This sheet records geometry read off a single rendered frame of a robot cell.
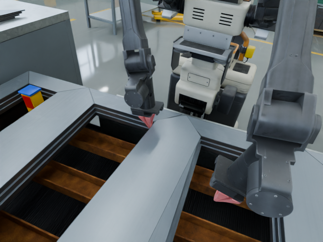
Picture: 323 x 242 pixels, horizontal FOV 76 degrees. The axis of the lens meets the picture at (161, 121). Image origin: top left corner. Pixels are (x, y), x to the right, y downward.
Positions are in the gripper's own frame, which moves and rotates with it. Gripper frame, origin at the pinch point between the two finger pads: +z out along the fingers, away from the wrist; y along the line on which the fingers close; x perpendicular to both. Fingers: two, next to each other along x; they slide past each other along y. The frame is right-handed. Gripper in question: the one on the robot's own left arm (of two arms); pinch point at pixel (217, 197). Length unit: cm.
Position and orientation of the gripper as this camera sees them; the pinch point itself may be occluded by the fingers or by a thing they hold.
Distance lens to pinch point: 51.3
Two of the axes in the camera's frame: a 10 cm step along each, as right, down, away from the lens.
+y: 8.8, 4.6, -0.5
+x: 3.5, -5.8, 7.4
